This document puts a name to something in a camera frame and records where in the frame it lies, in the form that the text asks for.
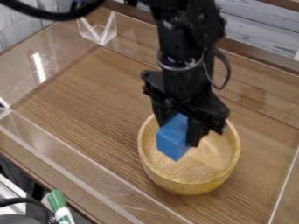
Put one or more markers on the green and white marker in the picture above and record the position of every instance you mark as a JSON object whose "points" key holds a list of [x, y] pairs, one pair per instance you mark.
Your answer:
{"points": [[59, 207]]}

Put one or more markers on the brown wooden bowl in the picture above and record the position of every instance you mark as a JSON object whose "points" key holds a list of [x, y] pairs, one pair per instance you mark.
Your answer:
{"points": [[204, 167]]}

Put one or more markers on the clear acrylic corner bracket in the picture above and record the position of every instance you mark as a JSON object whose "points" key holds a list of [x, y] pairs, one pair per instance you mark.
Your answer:
{"points": [[100, 34]]}

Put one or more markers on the clear acrylic tray wall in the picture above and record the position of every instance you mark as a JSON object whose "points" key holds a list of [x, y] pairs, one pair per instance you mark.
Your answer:
{"points": [[103, 196]]}

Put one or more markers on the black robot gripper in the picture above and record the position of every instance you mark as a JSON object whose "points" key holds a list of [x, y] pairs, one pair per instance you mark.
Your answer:
{"points": [[180, 90]]}

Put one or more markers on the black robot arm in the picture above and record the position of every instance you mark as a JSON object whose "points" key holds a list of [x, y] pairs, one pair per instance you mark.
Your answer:
{"points": [[190, 28]]}

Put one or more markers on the blue foam block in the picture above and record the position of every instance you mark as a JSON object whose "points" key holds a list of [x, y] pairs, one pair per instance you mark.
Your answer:
{"points": [[171, 137]]}

